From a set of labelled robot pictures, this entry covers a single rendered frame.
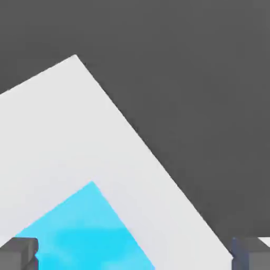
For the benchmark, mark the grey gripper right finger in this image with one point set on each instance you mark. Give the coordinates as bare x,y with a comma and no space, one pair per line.
251,256

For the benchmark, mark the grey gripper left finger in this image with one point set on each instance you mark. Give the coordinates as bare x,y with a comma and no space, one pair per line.
18,255

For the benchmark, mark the large cyan box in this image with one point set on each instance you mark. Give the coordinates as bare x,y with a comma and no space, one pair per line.
88,232

